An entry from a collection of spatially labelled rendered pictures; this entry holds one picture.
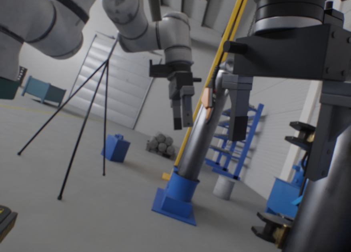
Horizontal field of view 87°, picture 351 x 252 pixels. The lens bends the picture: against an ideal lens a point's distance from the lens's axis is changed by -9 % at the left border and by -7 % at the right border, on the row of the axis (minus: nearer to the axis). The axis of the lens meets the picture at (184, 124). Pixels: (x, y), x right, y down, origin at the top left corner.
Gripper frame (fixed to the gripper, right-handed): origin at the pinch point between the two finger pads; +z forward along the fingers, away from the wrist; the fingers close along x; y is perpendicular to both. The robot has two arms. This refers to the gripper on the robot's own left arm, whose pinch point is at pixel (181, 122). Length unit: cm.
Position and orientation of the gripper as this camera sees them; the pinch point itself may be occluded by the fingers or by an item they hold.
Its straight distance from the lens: 59.5
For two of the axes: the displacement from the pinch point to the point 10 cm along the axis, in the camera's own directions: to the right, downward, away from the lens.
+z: 0.6, 10.0, -0.8
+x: -2.3, 0.9, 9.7
